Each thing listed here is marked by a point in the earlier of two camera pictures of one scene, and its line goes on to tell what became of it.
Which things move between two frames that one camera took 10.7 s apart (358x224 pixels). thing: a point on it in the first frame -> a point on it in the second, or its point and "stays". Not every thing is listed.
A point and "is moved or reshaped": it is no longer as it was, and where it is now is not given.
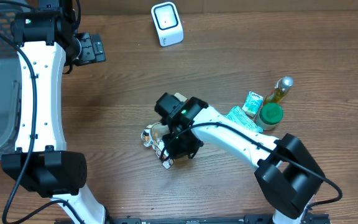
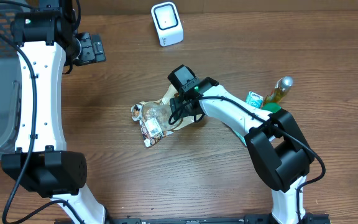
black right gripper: x=179 y=150 -> x=183 y=109
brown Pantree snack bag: x=152 y=135 is moved or reshaped
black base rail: x=124 y=219 stays
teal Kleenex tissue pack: x=252 y=103 stays
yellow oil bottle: x=280 y=89 stays
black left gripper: x=87 y=55 stays
